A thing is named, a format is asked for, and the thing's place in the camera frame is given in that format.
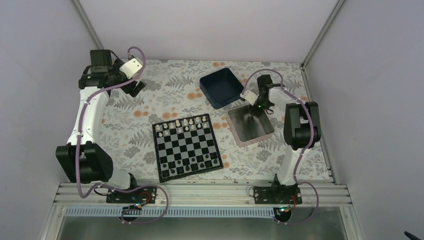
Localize pink metal tin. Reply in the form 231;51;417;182
226;105;275;148

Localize dark blue square tray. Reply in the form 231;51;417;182
199;67;244;110

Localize black and white chessboard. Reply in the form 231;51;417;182
152;113;224;183

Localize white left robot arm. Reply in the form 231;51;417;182
55;46;146;203

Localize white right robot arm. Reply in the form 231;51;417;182
244;74;321;204

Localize floral patterned table mat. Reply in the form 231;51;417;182
99;58;329;182

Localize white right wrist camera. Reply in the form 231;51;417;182
240;90;258;106

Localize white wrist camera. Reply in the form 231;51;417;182
240;90;258;106
119;58;143;80

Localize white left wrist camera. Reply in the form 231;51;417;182
119;58;143;80

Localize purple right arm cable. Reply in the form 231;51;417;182
241;68;320;226

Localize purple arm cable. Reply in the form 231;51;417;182
74;46;170;226
241;68;320;226

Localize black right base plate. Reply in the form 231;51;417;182
253;185;303;205

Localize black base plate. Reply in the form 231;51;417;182
106;186;157;205
253;185;303;205

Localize aluminium front rail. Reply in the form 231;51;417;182
53;183;353;207

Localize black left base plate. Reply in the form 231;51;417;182
106;186;157;205

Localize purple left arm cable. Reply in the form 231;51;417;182
74;46;170;226

